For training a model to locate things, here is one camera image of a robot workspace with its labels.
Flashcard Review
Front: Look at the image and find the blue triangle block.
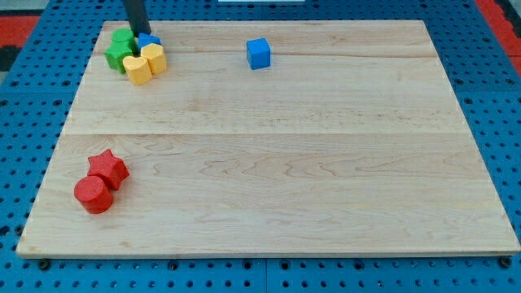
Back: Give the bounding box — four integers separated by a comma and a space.
138, 33, 162, 50

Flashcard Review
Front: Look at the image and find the blue cube block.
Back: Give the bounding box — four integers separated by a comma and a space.
246, 38, 271, 70

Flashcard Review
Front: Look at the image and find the light wooden board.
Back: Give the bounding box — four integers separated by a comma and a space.
17, 20, 520, 259

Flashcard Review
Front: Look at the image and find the yellow hexagon block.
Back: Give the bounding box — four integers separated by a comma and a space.
141, 43, 168, 75

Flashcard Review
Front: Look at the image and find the yellow heart block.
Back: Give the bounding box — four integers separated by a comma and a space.
122, 56, 152, 85

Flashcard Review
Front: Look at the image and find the red star block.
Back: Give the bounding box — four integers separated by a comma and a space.
88, 149, 129, 190

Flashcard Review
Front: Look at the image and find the green star block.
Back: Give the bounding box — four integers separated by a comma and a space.
104, 42, 138, 73

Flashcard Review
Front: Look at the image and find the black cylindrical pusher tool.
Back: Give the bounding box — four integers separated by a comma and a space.
122, 0, 151, 37

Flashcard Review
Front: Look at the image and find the red cylinder block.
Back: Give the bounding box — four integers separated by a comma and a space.
73, 176, 113, 214

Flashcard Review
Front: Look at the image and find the green cylinder block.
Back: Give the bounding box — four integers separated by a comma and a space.
111, 28, 135, 46

